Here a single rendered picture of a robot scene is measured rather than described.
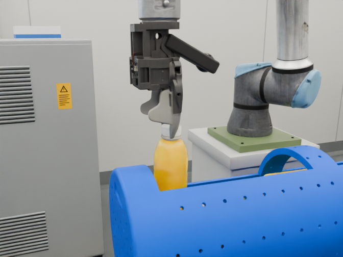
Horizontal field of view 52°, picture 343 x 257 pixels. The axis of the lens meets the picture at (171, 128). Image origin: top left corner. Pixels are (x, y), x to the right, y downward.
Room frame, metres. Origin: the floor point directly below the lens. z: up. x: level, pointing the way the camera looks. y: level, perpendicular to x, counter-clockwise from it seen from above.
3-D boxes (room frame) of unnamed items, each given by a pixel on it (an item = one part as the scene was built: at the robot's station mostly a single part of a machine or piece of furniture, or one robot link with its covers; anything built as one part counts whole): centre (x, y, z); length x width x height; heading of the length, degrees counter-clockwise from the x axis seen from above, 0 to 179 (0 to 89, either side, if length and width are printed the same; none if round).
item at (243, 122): (1.15, -0.26, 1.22); 0.15 x 0.15 x 0.10
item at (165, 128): (0.67, 0.00, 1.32); 0.04 x 0.04 x 0.02
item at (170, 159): (0.67, 0.00, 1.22); 0.07 x 0.07 x 0.19
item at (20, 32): (2.11, 0.77, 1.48); 0.24 x 0.12 x 0.08; 118
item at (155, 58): (0.66, 0.03, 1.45); 0.09 x 0.08 x 0.12; 109
